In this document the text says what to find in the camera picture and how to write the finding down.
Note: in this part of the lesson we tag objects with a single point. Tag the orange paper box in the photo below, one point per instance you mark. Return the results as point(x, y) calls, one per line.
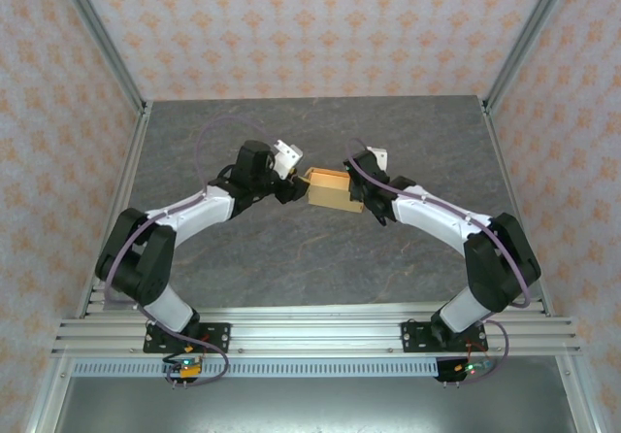
point(330, 190)

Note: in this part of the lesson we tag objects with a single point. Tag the grey metal shelf panel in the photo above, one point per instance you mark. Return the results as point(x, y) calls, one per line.
point(310, 406)

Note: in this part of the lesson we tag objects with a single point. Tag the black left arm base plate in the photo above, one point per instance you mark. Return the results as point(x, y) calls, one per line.
point(218, 338)

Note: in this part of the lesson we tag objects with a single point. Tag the aluminium mounting rail beam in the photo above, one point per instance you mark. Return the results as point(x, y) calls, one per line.
point(315, 331)

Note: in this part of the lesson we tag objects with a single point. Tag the aluminium table side rail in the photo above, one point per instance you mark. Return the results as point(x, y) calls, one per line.
point(509, 180)
point(123, 180)

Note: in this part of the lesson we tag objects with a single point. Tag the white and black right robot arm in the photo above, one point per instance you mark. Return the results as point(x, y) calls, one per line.
point(436, 214)

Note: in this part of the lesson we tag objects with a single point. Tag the aluminium frame post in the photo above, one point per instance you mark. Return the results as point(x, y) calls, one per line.
point(526, 44)
point(104, 44)

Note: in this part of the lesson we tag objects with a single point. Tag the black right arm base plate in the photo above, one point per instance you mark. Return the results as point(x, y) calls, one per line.
point(415, 338)

